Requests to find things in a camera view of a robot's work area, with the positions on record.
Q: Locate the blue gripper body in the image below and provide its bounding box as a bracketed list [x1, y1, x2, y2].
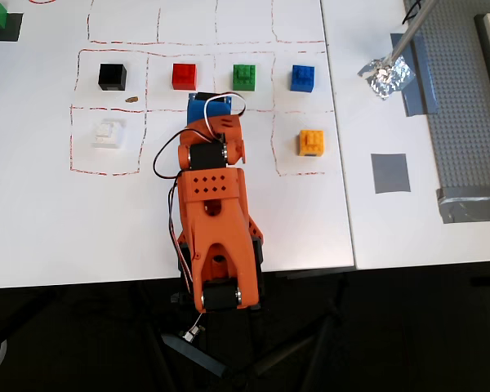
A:
[186, 91, 234, 124]

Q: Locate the blue brick block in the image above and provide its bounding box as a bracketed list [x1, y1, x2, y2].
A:
[290, 64, 317, 94]

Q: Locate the red brick block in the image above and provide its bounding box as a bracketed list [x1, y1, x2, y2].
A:
[171, 63, 198, 91]

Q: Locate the small green brick block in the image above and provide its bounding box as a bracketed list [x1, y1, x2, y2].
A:
[232, 63, 257, 91]

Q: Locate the black brick block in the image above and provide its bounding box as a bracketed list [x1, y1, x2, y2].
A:
[97, 62, 128, 92]

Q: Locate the white brick block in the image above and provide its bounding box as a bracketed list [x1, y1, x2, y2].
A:
[91, 118, 126, 149]

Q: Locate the yellow brick block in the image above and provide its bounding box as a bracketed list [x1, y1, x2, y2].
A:
[296, 129, 326, 158]

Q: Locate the dark square marker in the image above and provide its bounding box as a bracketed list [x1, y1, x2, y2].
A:
[0, 12, 25, 42]

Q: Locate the grey square tape marker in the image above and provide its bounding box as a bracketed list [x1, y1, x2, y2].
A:
[370, 153, 412, 195]

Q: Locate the crumpled aluminium foil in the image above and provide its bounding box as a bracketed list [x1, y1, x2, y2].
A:
[357, 56, 417, 101]

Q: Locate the metal pole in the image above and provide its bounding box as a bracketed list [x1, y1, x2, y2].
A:
[385, 0, 441, 69]

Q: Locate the long grey tape strip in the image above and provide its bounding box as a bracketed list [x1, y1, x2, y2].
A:
[390, 32, 440, 118]

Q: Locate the black tripod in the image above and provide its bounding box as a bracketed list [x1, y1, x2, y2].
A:
[224, 273, 348, 379]

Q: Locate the grey studded baseplate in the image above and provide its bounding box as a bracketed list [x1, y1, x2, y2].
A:
[403, 0, 490, 213]

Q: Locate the white looped servo cable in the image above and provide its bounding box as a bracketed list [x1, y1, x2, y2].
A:
[203, 93, 248, 136]

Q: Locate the black looped servo cable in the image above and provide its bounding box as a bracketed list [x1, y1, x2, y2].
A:
[152, 128, 226, 180]

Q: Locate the white red black cable bundle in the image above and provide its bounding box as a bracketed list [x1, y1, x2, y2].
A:
[166, 178, 198, 289]

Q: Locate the silver duct tape strip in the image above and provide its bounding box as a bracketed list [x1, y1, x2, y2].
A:
[434, 186, 490, 225]

